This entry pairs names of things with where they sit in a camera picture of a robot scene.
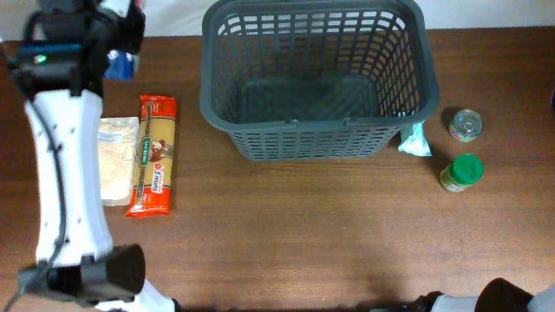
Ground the blue pasta box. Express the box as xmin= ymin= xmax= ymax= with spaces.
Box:
xmin=104 ymin=50 xmax=139 ymax=81

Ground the clear bag of grains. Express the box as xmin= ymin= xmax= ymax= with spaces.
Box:
xmin=97 ymin=117 xmax=140 ymax=206

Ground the orange spaghetti packet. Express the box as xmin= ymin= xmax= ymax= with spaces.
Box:
xmin=126 ymin=95 xmax=177 ymax=218

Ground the grey plastic shopping basket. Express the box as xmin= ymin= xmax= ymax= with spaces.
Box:
xmin=199 ymin=0 xmax=440 ymax=161

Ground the small tin can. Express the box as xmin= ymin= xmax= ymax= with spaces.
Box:
xmin=448 ymin=109 xmax=484 ymax=143

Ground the green lid glass jar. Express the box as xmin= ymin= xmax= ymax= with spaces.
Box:
xmin=440 ymin=154 xmax=484 ymax=193

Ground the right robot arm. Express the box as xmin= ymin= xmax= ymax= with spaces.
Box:
xmin=407 ymin=277 xmax=554 ymax=312

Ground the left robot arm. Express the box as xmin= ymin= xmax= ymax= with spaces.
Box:
xmin=7 ymin=0 xmax=180 ymax=311

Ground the light green crumpled packet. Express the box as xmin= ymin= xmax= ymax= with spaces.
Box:
xmin=398 ymin=121 xmax=432 ymax=157

